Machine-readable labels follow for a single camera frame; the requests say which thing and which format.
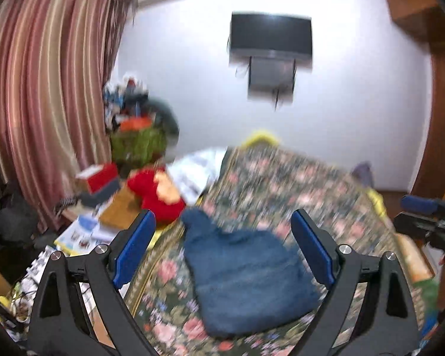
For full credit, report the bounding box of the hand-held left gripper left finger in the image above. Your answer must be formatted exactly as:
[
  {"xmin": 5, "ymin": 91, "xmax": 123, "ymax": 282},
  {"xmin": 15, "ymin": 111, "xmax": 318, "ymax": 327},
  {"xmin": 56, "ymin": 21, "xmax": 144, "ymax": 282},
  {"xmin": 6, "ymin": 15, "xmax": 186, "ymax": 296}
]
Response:
[{"xmin": 28, "ymin": 209, "xmax": 158, "ymax": 356}]

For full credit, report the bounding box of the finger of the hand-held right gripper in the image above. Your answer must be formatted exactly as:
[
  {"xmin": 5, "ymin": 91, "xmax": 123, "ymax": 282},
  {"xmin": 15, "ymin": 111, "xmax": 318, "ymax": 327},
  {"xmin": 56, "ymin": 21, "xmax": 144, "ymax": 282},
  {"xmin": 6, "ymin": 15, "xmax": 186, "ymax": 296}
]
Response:
[
  {"xmin": 393, "ymin": 211, "xmax": 440, "ymax": 239},
  {"xmin": 400, "ymin": 195, "xmax": 445, "ymax": 217}
]

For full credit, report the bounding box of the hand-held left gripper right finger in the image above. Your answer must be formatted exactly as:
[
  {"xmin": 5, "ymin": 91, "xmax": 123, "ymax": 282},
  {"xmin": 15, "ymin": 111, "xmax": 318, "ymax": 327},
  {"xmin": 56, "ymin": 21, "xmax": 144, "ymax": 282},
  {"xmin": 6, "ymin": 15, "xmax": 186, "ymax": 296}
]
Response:
[{"xmin": 291, "ymin": 208, "xmax": 420, "ymax": 356}]

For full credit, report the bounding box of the blue denim garment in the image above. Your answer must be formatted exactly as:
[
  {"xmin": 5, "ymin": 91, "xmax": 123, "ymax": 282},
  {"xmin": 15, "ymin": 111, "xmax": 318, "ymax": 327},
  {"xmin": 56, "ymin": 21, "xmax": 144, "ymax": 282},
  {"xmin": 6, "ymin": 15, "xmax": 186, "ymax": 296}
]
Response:
[{"xmin": 180, "ymin": 208, "xmax": 321, "ymax": 338}]

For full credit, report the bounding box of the brown cardboard box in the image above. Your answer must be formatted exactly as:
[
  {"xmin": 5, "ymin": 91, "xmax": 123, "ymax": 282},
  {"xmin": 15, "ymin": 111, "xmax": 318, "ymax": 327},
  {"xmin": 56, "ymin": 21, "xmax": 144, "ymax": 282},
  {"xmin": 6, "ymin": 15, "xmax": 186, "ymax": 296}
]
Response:
[{"xmin": 98, "ymin": 185, "xmax": 145, "ymax": 231}]

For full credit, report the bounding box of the red plush toy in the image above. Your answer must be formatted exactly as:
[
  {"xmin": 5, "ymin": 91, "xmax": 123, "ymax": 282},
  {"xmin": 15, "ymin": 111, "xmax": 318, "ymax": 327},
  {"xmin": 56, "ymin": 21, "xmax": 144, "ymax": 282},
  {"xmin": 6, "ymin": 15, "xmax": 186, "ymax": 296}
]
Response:
[{"xmin": 126, "ymin": 167, "xmax": 188, "ymax": 225}]

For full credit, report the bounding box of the purple cloth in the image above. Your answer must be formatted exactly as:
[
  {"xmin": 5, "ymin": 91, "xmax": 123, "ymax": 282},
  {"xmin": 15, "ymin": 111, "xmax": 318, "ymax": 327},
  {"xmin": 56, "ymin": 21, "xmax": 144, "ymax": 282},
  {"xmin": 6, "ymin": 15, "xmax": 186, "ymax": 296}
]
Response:
[{"xmin": 352, "ymin": 161, "xmax": 375, "ymax": 188}]

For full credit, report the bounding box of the dark grey box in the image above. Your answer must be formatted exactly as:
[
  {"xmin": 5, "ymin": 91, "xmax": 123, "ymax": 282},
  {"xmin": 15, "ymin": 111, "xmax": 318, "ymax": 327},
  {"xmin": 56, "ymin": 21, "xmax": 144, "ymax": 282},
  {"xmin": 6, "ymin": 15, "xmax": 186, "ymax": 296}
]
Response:
[{"xmin": 80, "ymin": 180, "xmax": 121, "ymax": 208}]

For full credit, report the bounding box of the floral blanket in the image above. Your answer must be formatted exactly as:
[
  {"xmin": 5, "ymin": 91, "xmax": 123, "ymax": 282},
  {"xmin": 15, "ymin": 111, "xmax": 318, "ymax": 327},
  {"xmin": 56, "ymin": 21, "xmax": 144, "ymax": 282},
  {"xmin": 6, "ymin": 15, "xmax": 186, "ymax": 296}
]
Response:
[{"xmin": 124, "ymin": 144, "xmax": 431, "ymax": 356}]

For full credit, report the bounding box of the red box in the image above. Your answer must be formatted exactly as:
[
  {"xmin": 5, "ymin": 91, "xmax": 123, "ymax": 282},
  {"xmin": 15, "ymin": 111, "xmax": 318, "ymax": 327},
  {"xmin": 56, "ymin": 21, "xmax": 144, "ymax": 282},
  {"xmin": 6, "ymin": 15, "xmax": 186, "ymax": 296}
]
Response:
[{"xmin": 76, "ymin": 163, "xmax": 119, "ymax": 193}]

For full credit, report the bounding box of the white cloth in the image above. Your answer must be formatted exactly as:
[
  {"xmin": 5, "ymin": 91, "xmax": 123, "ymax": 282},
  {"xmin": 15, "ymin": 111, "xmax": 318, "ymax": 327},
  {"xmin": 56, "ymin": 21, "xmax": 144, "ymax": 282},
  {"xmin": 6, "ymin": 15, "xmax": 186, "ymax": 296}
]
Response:
[{"xmin": 171, "ymin": 147, "xmax": 228, "ymax": 201}]

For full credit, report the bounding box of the green bag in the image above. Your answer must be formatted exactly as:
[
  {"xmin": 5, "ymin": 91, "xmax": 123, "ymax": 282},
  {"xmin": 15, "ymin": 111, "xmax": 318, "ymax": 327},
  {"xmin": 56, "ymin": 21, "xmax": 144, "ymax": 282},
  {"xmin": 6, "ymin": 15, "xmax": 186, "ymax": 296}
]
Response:
[{"xmin": 109, "ymin": 126, "xmax": 167, "ymax": 166}]

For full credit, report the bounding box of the dark bag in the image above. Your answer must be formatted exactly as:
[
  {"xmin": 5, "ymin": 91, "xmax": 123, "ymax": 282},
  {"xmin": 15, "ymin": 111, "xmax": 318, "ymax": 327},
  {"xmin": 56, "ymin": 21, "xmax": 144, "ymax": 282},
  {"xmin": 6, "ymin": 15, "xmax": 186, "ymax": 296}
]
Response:
[{"xmin": 0, "ymin": 182, "xmax": 38, "ymax": 249}]

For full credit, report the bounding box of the dark green jacket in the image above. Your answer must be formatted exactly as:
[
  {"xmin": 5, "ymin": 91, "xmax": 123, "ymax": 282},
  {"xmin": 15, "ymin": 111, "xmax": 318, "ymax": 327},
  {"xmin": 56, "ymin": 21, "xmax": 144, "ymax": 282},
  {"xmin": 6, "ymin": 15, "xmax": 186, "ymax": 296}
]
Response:
[{"xmin": 148, "ymin": 98, "xmax": 180, "ymax": 145}]

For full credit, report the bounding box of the pile of mixed clutter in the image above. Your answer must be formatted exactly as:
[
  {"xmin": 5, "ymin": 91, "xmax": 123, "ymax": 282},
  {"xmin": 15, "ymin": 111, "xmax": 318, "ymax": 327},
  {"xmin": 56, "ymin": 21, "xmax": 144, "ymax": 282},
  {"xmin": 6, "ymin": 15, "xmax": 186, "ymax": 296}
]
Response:
[{"xmin": 103, "ymin": 76, "xmax": 151, "ymax": 130}]

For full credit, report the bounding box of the grey shelf under television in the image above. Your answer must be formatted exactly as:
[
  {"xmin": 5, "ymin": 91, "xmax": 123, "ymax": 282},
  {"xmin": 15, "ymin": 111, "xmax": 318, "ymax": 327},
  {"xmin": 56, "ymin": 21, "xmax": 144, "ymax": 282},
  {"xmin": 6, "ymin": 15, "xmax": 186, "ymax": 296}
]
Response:
[{"xmin": 247, "ymin": 57, "xmax": 296, "ymax": 102}]

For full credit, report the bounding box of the striped pink curtain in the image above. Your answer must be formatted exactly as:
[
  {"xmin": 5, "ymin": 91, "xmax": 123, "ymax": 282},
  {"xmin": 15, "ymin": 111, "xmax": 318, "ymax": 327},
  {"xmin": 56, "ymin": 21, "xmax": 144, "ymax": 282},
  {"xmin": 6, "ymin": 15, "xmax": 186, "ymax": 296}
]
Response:
[{"xmin": 0, "ymin": 0, "xmax": 134, "ymax": 231}]

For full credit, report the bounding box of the wooden door frame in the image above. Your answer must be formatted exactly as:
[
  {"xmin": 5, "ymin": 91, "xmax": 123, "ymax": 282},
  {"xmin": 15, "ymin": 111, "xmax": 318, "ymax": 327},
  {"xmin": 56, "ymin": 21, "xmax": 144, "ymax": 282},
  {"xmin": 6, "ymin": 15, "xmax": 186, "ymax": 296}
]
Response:
[{"xmin": 386, "ymin": 0, "xmax": 445, "ymax": 201}]

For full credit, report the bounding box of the black wall television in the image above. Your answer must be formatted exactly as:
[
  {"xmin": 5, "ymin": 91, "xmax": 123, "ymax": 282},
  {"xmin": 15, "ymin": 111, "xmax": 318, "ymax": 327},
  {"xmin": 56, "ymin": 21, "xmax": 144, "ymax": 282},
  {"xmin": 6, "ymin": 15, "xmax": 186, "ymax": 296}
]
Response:
[{"xmin": 228, "ymin": 12, "xmax": 314, "ymax": 69}]

